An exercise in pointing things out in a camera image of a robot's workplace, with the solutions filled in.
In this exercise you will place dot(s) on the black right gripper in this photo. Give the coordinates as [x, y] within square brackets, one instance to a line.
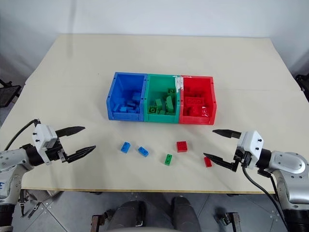
[243, 158]

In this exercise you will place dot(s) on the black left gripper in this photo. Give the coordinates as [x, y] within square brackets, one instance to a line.
[54, 154]

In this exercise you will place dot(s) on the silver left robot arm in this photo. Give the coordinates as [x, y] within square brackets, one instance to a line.
[12, 158]

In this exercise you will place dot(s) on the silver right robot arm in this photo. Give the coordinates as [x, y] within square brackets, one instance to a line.
[287, 164]

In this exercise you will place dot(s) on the narrow red toy brick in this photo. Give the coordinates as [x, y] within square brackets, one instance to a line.
[208, 162]

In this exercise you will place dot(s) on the square red toy brick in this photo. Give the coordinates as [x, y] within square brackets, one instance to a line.
[182, 146]

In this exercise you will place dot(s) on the blue toy brick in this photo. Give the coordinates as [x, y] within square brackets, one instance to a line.
[143, 151]
[136, 96]
[116, 108]
[123, 109]
[125, 147]

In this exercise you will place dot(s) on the red plastic bin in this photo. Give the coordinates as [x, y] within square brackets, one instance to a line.
[210, 96]

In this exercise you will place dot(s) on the long red toy brick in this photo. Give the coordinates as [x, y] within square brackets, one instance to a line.
[193, 101]

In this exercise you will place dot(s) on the blue plastic bin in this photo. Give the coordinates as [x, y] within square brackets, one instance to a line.
[116, 96]

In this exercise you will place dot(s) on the long green toy brick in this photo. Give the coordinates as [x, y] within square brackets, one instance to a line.
[170, 104]

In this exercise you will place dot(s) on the dark rounded leg shape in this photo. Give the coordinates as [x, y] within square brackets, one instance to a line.
[128, 217]
[184, 215]

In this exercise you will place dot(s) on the white tape patch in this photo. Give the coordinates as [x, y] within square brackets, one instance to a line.
[178, 83]

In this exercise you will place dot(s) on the square green toy brick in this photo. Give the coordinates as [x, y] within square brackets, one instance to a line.
[152, 110]

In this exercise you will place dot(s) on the black mesh stand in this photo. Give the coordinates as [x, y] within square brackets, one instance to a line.
[8, 93]

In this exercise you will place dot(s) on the green plastic bin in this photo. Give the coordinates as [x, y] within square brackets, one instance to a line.
[154, 87]

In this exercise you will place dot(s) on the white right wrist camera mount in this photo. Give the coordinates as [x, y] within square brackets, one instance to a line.
[251, 145]

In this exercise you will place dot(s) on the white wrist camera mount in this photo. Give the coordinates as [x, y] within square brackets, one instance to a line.
[43, 137]
[251, 145]

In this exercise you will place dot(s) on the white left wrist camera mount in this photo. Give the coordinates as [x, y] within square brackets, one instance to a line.
[43, 137]

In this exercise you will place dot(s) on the brown black foot bracket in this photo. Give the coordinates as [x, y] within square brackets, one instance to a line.
[97, 223]
[229, 221]

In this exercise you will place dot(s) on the black equipment frame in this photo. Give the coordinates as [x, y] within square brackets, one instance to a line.
[303, 84]

